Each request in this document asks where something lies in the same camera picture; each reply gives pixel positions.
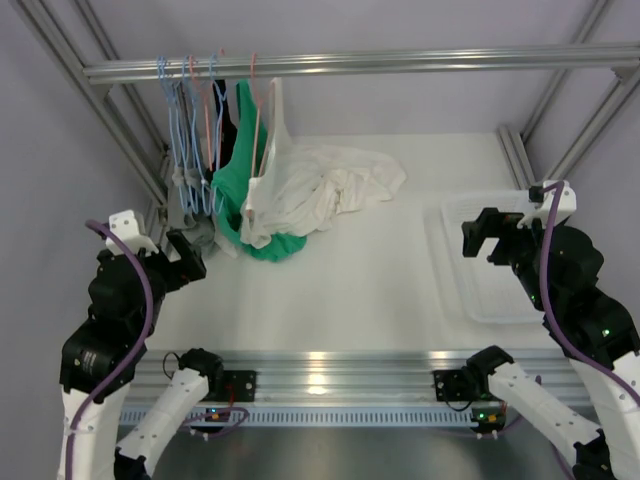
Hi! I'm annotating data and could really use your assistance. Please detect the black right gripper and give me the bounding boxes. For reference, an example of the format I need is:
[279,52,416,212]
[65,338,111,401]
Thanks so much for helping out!
[461,208,556,311]

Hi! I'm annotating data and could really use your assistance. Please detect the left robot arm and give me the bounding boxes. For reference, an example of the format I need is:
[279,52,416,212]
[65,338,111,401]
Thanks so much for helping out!
[58,221,226,479]

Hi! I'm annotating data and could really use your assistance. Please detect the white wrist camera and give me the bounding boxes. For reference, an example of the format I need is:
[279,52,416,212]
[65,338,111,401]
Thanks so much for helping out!
[517,180,577,229]
[108,210,159,254]

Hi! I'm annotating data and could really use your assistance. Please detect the right aluminium frame post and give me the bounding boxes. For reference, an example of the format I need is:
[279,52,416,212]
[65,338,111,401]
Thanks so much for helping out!
[496,1,639,188]

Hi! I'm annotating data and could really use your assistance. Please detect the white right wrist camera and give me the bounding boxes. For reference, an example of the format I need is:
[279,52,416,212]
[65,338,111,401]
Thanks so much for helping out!
[517,180,577,229]

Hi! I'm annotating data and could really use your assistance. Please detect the aluminium hanging rail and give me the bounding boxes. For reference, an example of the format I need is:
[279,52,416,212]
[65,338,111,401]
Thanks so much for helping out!
[82,42,639,85]

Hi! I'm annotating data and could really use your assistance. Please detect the pink plastic hanger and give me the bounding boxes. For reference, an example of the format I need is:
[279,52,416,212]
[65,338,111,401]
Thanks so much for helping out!
[248,52,273,179]

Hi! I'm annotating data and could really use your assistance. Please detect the left aluminium frame post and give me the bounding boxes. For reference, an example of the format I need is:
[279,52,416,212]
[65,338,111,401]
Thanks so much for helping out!
[9,1,168,207]

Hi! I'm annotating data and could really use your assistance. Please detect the black garment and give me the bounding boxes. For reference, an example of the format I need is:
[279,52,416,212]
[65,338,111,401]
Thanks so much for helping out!
[212,80,237,170]

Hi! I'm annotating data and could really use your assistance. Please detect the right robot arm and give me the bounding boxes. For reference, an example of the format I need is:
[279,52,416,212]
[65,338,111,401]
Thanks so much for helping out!
[433,208,639,479]

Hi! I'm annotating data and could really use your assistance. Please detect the white tank top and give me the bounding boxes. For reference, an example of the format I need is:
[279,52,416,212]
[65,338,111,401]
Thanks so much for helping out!
[240,78,407,249]

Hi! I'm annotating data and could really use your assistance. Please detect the aluminium frame post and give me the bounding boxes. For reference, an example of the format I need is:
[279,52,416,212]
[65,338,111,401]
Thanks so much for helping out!
[496,1,639,188]
[9,1,168,207]

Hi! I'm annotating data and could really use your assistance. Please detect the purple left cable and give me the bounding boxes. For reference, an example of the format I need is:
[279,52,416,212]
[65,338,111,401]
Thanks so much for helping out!
[61,218,154,480]

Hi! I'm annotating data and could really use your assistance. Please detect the green tank top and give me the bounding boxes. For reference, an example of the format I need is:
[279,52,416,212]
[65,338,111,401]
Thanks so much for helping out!
[212,80,307,263]

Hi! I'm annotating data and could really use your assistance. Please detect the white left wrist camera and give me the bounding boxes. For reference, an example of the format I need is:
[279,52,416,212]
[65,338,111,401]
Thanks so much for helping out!
[108,210,159,254]

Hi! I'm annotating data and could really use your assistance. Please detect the pink hanger behind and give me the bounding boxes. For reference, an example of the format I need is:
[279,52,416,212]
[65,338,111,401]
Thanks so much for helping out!
[188,55,213,172]

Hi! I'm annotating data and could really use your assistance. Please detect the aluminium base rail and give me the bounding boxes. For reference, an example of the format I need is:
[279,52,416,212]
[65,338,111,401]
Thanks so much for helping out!
[121,347,596,427]

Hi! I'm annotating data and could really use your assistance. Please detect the white plastic basket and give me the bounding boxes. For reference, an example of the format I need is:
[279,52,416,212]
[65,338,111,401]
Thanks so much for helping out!
[440,190,542,325]

